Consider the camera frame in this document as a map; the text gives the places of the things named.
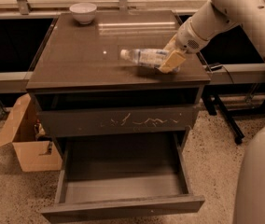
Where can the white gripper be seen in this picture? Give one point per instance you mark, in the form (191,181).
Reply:
(187,38)

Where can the clear plastic water bottle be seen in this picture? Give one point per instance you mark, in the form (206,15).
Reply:
(151,58)

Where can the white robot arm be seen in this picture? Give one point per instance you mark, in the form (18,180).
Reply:
(215,17)

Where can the closed scratched grey top drawer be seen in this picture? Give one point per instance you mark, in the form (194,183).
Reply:
(87,122)

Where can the grey drawer cabinet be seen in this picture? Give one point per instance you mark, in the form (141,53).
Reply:
(80,67)

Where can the open grey middle drawer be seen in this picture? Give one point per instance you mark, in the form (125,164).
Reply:
(124,175)

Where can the black metal stand leg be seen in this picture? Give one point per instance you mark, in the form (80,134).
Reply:
(211,100)

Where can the white ceramic bowl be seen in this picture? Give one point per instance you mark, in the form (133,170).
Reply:
(84,13)

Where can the metal window railing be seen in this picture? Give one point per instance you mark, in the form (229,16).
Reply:
(107,0)

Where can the open cardboard box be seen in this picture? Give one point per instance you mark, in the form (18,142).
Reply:
(22,130)

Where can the black power adapter with cable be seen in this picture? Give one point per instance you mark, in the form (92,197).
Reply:
(219,74)

